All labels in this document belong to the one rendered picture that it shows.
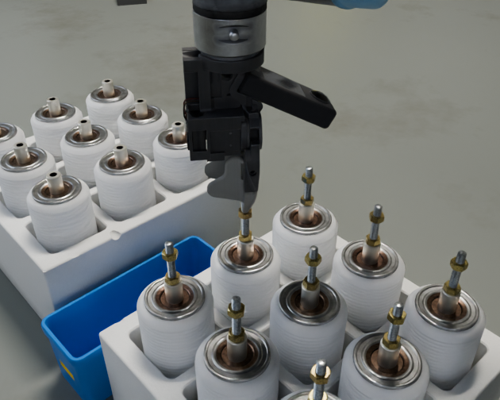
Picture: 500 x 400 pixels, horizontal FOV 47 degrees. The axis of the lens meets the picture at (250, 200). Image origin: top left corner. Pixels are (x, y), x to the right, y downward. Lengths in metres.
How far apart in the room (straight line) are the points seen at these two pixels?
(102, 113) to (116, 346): 0.55
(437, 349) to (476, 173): 0.81
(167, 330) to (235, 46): 0.34
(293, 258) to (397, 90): 1.08
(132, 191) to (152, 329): 0.32
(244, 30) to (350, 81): 1.30
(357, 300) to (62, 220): 0.46
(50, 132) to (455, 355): 0.79
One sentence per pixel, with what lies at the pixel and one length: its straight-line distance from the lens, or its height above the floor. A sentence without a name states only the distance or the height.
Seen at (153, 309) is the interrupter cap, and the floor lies 0.25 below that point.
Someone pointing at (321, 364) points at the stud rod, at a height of 0.35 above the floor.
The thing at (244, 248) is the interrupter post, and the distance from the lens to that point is 0.77.
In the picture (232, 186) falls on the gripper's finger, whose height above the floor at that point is 0.38.
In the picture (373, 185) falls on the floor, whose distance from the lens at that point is 1.39.
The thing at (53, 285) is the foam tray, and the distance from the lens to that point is 0.95.
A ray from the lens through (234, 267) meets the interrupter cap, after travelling 0.77.
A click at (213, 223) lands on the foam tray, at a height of 0.10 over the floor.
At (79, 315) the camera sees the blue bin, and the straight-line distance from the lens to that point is 0.97.
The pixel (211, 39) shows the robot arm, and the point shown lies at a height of 0.57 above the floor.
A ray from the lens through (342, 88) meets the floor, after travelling 1.82.
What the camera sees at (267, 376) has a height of 0.25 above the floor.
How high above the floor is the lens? 0.78
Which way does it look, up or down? 36 degrees down
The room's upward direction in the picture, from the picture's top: straight up
